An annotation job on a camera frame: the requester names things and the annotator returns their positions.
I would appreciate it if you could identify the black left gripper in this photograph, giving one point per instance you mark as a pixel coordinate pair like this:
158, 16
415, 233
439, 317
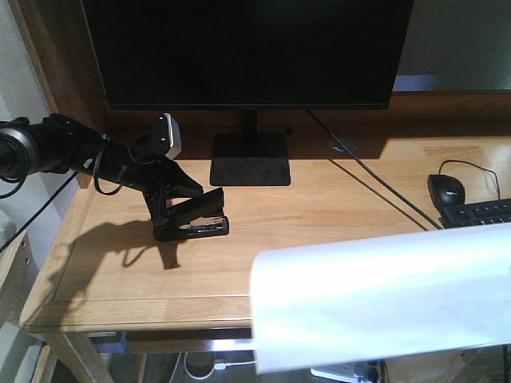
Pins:
158, 180

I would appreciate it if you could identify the black stapler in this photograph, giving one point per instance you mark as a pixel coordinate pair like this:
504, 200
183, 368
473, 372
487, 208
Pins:
195, 218

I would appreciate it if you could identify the white paper stack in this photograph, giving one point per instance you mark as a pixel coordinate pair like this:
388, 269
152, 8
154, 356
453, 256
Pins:
391, 296

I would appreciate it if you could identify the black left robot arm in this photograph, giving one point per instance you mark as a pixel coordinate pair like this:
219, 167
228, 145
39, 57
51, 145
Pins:
59, 144

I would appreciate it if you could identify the wooden desk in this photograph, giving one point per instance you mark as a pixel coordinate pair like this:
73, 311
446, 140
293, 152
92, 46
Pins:
106, 272

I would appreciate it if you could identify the white power strip under desk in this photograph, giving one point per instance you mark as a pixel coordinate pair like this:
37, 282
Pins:
362, 371

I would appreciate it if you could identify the black computer monitor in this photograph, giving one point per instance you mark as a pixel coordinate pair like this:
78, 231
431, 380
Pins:
248, 55

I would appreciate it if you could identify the black computer mouse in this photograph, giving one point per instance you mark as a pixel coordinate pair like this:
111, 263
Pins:
445, 191

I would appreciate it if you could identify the black keyboard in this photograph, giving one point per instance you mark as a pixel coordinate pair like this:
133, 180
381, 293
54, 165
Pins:
476, 214

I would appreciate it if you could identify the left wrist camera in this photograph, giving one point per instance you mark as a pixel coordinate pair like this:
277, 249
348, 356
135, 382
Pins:
165, 136

